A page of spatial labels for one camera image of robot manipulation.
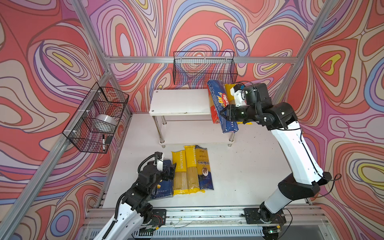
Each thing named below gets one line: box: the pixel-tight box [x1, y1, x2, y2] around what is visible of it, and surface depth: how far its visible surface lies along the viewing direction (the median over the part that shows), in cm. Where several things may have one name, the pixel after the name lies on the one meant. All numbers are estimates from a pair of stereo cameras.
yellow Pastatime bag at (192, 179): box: [184, 145, 205, 194], surface depth 88 cm
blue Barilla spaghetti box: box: [207, 79, 240, 134], surface depth 65 cm
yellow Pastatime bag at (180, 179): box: [171, 150, 189, 196], surface depth 87 cm
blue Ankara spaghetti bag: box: [195, 145, 214, 191], surface depth 88 cm
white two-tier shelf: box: [149, 88, 235, 148], surface depth 83 cm
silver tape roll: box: [95, 114, 117, 126], surface depth 75 cm
